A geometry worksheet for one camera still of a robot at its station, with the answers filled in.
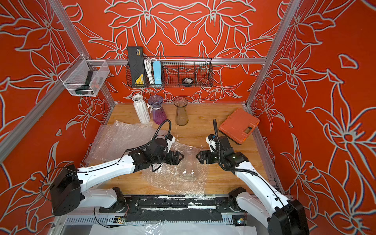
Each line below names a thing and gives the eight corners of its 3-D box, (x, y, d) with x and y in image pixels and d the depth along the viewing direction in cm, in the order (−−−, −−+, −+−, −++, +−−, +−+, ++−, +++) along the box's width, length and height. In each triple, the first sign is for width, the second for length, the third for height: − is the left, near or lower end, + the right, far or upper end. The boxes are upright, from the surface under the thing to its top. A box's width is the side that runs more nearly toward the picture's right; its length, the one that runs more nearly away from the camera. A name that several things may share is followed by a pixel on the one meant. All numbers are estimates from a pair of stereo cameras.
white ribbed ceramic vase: (139, 123, 108) (130, 103, 91) (141, 115, 113) (133, 94, 97) (149, 123, 108) (142, 103, 91) (151, 115, 113) (145, 94, 96)
